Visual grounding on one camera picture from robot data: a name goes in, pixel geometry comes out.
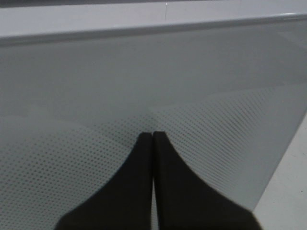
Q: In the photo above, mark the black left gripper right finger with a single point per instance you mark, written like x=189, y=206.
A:
x=186, y=202

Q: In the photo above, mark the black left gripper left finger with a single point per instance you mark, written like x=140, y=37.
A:
x=125, y=201

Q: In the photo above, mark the white microwave door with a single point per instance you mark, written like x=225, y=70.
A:
x=229, y=95

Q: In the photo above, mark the white microwave oven body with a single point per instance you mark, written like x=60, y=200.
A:
x=73, y=18

